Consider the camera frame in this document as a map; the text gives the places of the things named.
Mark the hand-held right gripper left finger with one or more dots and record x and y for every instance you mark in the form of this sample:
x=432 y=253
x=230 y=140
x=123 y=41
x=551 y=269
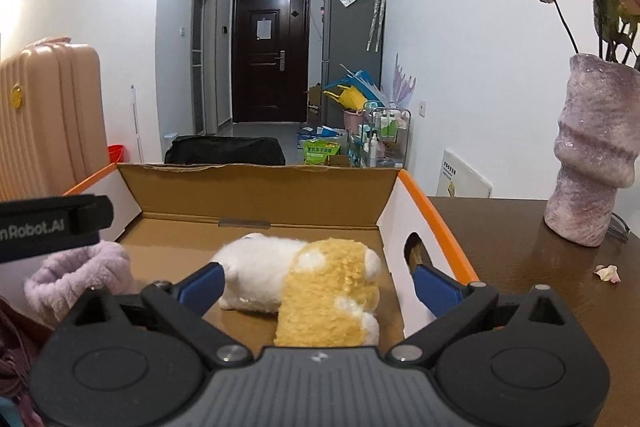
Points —
x=202 y=287

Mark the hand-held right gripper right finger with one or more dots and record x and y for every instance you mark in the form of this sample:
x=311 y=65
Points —
x=435 y=289

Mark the pink fluffy headband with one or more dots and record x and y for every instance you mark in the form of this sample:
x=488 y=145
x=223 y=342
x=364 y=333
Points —
x=80 y=269

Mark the orange-edged cardboard box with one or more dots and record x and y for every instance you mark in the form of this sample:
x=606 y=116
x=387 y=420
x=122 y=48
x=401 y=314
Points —
x=250 y=192

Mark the white and yellow plush toy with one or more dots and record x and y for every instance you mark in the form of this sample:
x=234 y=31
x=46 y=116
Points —
x=320 y=282

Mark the red bucket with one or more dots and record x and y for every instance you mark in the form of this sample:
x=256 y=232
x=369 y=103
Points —
x=116 y=154

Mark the pink ribbed suitcase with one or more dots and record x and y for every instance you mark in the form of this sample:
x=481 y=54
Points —
x=45 y=122

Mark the white leaning board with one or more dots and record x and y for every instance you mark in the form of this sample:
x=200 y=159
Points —
x=465 y=179

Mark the mauve satin cloth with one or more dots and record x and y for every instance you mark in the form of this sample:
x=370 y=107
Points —
x=17 y=347

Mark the black fabric bag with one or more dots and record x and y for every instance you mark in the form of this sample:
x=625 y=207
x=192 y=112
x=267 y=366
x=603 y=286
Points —
x=225 y=151

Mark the white mop pole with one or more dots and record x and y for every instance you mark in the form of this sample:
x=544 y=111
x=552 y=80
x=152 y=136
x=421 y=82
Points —
x=136 y=127

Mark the fallen pink petal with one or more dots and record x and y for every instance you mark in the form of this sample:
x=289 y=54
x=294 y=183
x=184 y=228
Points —
x=607 y=273

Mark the green printed bag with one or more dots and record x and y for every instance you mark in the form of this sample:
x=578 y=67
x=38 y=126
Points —
x=321 y=152

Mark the pink plastic bucket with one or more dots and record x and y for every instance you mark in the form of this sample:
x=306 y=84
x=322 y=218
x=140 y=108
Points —
x=352 y=119

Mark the pink textured vase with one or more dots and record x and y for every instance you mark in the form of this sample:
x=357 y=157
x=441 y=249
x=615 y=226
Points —
x=590 y=157

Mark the tall open cardboard box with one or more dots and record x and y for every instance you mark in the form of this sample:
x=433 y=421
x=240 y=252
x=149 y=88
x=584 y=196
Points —
x=314 y=99

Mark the dark brown entrance door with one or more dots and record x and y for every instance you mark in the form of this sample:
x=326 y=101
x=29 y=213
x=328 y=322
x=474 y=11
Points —
x=270 y=77

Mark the blue folded plastic items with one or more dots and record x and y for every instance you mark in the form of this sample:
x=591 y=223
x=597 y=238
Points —
x=357 y=79

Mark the grey interior door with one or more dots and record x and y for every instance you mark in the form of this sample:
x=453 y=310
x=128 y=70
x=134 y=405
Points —
x=202 y=57

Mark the grey refrigerator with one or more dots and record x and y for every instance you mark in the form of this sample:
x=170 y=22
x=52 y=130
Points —
x=347 y=52

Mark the white paper notice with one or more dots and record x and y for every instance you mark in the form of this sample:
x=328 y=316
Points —
x=264 y=30

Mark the white folded umbrella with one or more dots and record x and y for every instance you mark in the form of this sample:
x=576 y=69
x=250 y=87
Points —
x=372 y=19
x=382 y=14

